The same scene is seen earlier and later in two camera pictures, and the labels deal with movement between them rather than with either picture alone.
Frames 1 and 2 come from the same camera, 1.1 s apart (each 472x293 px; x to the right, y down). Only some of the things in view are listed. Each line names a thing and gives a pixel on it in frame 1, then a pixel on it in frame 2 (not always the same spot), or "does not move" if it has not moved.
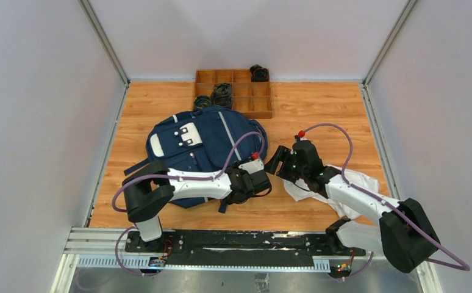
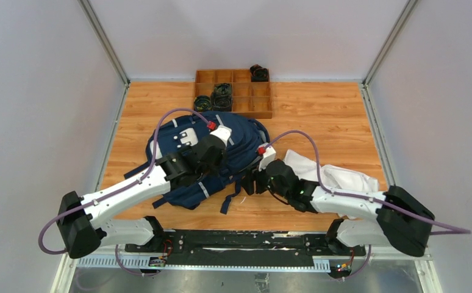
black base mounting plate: x=237 y=244 does not move
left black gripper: x=258 y=180 → x=214 y=146
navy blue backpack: x=196 y=203 → x=247 y=137
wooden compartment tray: x=250 y=99 does not move
